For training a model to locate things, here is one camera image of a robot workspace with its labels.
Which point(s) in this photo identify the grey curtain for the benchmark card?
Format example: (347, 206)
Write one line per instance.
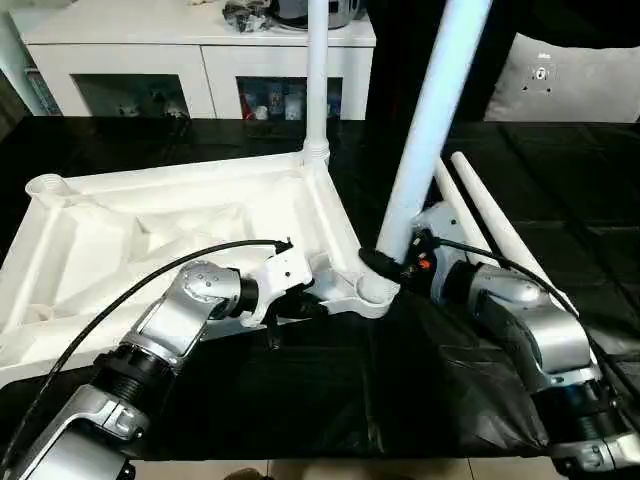
(12, 97)

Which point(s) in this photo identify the red packet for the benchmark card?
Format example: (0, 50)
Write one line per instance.
(246, 107)

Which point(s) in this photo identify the grey cushion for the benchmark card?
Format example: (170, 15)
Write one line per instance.
(570, 80)

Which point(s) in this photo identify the white sideboard cabinet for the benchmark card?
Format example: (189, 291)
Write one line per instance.
(150, 55)

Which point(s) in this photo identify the white plastic table top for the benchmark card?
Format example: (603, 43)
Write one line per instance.
(100, 240)

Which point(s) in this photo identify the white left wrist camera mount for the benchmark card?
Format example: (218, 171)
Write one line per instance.
(280, 280)

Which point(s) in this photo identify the black work mat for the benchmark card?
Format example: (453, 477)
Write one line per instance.
(300, 390)

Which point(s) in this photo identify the white plastic table leg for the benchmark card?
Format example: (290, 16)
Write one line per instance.
(430, 125)
(490, 215)
(457, 210)
(316, 75)

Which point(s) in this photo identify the dark robot foot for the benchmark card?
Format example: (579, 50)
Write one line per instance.
(247, 474)

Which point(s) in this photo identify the black cabinet with gold label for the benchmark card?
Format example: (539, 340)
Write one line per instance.
(395, 60)

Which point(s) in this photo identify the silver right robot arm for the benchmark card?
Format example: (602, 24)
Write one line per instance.
(545, 330)

